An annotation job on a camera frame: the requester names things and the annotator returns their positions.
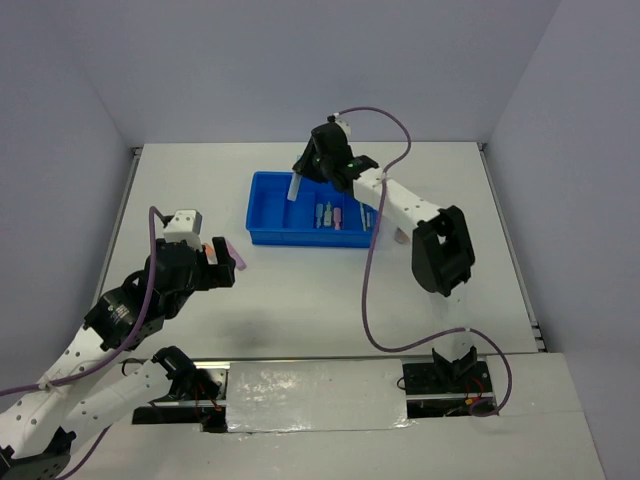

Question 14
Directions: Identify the green highlighter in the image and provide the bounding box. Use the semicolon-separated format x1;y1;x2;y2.
323;202;334;228

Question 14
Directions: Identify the purple highlighter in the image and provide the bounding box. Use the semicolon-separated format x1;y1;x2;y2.
225;240;247;271

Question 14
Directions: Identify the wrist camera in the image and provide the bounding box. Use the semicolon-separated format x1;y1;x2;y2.
163;209;202;251
327;113;352;145

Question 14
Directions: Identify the pink highlighter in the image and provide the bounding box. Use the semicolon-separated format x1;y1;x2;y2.
333;207;342;230

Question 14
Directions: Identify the pink capped glue stick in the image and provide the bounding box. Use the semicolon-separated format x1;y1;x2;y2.
395;229;409;244

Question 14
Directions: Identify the orange highlighter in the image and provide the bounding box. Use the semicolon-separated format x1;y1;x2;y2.
203;243;217;263

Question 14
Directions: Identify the light blue highlighter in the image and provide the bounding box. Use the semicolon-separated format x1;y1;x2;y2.
287;172;302;202

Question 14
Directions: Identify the blue compartment tray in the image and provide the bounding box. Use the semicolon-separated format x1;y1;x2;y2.
245;171;377;249

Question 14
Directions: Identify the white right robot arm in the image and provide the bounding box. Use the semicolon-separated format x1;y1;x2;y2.
292;118;477;391

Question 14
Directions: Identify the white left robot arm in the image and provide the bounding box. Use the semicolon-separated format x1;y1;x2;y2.
1;237;236;479

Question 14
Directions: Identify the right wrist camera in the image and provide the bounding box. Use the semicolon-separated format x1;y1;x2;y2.
327;113;352;145

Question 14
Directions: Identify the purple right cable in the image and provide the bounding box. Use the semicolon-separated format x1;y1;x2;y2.
337;105;513;417

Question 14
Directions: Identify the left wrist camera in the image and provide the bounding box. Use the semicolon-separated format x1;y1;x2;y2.
163;209;202;251

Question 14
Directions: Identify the purple cable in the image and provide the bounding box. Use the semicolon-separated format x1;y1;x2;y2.
337;105;513;417
0;205;171;480

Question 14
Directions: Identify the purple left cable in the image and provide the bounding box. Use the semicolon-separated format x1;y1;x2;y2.
0;205;171;480

